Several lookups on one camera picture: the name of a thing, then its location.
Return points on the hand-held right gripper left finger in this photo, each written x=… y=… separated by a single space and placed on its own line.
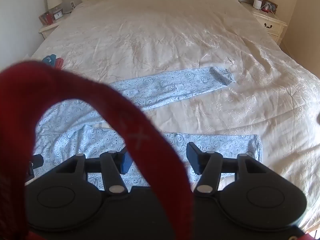
x=125 y=162

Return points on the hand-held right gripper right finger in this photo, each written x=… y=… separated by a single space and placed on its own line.
x=193 y=157

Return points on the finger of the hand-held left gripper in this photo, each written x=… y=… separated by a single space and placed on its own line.
x=37 y=161

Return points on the light blue floral pants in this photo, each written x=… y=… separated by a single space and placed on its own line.
x=175 y=85

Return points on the folded red pants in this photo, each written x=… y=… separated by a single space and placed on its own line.
x=59 y=63

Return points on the folded teal pants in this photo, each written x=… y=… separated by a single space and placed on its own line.
x=48 y=59

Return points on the cream nightstand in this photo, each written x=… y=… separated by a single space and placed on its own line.
x=47 y=30
x=270 y=20

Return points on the cream embroidered bed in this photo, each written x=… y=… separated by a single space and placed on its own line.
x=160 y=30

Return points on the white alarm clock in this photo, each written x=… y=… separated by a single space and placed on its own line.
x=58 y=16

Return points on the cream table lamp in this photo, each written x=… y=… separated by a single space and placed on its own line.
x=53 y=0

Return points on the white round device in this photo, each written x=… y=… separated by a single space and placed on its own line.
x=257 y=3

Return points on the red picture frame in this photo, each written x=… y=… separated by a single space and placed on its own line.
x=46 y=18

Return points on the brown picture frame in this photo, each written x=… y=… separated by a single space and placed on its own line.
x=271 y=6

